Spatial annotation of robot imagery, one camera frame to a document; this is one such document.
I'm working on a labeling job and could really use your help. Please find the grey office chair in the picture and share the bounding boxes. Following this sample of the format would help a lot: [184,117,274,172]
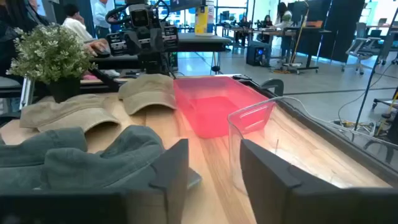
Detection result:
[341,22,382,76]

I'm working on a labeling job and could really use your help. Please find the black side table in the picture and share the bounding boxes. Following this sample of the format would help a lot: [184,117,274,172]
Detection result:
[92,32,233,74]

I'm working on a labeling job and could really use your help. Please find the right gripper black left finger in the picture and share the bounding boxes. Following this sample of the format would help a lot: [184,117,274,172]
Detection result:
[0,139,190,224]

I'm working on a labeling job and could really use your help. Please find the white floor cable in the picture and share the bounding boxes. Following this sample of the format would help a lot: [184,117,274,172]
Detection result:
[337,62,398,126]

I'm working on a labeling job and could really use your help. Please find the long office desk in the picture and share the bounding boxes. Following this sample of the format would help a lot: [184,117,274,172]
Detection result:
[221,26,332,75]

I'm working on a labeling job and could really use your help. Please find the silver metal frame post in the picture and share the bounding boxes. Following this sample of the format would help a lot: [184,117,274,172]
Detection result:
[19,77,35,110]

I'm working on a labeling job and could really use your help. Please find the black plant pot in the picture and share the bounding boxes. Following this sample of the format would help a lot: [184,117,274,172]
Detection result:
[48,76,82,104]

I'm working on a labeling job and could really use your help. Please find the clear plastic bin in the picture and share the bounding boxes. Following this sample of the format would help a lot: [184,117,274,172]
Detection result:
[227,95,398,195]

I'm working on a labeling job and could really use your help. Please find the tan baseball cap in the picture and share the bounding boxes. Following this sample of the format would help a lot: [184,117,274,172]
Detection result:
[19,94,121,133]

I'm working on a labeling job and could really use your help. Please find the yellow broom handle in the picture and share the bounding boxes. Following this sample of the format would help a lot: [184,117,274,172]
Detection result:
[290,8,309,63]

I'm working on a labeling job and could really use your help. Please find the black partition panel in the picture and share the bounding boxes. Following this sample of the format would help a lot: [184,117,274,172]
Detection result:
[319,0,366,63]

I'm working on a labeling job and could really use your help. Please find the dark green baseball cap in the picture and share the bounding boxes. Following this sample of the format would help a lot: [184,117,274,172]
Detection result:
[0,126,89,192]

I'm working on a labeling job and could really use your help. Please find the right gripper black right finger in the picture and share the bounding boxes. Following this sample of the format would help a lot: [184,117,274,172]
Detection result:
[239,139,398,224]

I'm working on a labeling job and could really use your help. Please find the black table edge trim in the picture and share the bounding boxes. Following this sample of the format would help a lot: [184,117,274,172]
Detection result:
[232,73,398,187]

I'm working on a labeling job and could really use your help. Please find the pink translucent plastic bin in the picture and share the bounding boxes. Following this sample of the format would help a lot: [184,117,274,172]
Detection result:
[173,76,270,139]

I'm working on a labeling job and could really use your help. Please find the person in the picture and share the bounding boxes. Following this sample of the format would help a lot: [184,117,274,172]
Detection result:
[92,0,112,39]
[262,14,274,44]
[61,2,109,57]
[272,2,294,60]
[0,0,51,78]

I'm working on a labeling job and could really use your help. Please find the yellow wipes canister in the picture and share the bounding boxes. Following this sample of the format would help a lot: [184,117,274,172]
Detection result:
[194,0,216,35]

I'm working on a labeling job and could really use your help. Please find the dark green caps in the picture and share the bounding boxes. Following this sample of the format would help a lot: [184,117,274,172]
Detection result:
[39,124,203,192]

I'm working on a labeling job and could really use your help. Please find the black computer tower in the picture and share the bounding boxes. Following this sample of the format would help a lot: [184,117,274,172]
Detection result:
[246,41,272,67]

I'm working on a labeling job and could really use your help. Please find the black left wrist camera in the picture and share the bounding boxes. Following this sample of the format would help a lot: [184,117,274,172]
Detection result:
[128,4,150,29]

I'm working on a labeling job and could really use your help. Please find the green white artificial plant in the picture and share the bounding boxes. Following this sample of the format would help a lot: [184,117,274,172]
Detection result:
[6,23,98,85]

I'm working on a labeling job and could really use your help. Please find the black tripod pole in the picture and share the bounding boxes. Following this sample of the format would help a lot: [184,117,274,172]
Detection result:
[353,6,398,132]

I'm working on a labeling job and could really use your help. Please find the grey table clamp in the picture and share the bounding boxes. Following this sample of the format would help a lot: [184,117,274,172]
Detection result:
[260,78,285,97]

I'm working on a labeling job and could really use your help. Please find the beige caps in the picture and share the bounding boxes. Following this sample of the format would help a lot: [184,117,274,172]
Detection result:
[118,73,177,116]

